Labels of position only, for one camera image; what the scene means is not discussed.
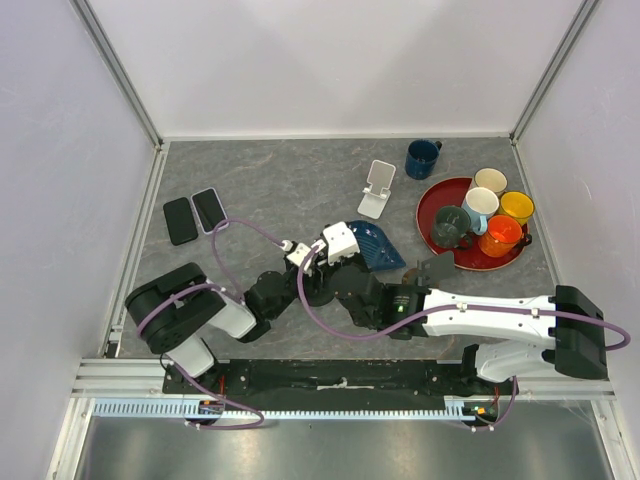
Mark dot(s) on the yellow mug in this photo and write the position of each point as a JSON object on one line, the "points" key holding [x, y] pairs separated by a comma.
{"points": [[517, 205]]}

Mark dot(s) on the blue leaf dish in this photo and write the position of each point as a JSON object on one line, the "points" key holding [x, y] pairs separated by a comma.
{"points": [[378, 251]]}

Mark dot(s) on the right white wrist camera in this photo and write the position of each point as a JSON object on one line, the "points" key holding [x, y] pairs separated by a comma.
{"points": [[341, 242]]}

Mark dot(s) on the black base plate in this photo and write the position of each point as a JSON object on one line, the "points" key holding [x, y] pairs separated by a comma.
{"points": [[345, 385]]}

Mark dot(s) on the slotted cable duct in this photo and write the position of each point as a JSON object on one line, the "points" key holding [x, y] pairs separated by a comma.
{"points": [[453, 410]]}

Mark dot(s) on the cream mug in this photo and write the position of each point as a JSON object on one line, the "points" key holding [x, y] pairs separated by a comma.
{"points": [[491, 179]]}

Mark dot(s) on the white phone stand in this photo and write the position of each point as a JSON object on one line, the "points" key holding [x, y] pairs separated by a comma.
{"points": [[377, 192]]}

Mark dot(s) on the black phone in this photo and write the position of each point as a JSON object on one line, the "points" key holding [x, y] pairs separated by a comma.
{"points": [[180, 222]]}

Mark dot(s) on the orange mug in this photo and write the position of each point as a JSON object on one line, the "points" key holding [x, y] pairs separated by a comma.
{"points": [[503, 234]]}

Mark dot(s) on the red round tray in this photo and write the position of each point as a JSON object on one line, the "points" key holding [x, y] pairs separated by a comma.
{"points": [[451, 192]]}

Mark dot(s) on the dark green glass mug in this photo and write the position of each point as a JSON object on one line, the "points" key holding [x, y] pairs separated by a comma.
{"points": [[450, 228]]}

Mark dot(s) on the dark blue mug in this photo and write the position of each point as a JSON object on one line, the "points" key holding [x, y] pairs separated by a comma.
{"points": [[421, 158]]}

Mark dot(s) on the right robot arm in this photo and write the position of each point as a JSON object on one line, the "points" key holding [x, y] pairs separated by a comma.
{"points": [[563, 331]]}

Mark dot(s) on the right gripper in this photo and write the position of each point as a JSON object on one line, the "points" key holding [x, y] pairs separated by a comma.
{"points": [[354, 258]]}

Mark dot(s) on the light blue mug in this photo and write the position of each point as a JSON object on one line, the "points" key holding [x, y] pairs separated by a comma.
{"points": [[480, 204]]}

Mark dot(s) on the purple case phone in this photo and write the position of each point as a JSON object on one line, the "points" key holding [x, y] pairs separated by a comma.
{"points": [[209, 209]]}

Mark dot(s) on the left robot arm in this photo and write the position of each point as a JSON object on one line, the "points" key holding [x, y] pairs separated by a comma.
{"points": [[171, 310]]}

